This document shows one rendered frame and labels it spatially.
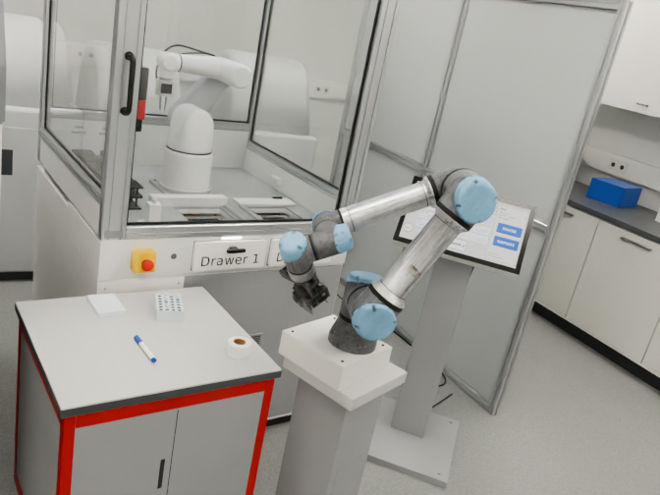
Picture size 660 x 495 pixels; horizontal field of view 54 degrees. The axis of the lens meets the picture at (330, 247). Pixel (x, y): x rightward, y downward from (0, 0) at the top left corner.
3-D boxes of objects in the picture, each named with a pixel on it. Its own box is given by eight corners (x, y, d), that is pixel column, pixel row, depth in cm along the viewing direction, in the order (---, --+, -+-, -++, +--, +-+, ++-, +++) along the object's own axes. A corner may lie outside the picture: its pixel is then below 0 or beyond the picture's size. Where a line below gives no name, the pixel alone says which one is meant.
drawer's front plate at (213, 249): (263, 267, 246) (267, 240, 242) (192, 272, 229) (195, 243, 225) (261, 265, 247) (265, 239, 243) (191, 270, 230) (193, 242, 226)
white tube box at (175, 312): (183, 322, 205) (184, 311, 204) (155, 321, 202) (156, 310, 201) (179, 304, 216) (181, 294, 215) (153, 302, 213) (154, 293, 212)
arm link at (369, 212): (464, 154, 187) (304, 207, 187) (476, 162, 177) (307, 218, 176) (472, 191, 191) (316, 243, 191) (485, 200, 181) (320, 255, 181)
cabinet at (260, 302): (312, 421, 298) (347, 263, 272) (82, 476, 238) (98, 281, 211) (224, 324, 369) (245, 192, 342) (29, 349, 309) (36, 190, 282)
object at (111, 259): (344, 263, 271) (351, 231, 266) (97, 281, 212) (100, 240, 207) (242, 192, 342) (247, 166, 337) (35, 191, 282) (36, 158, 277)
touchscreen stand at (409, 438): (445, 488, 272) (514, 268, 238) (345, 452, 281) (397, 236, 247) (458, 426, 317) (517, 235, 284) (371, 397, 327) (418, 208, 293)
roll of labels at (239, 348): (238, 361, 189) (240, 350, 188) (221, 352, 193) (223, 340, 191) (253, 355, 195) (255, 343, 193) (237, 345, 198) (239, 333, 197)
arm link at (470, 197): (369, 328, 190) (490, 184, 179) (379, 354, 176) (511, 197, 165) (338, 307, 187) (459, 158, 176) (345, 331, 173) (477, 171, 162)
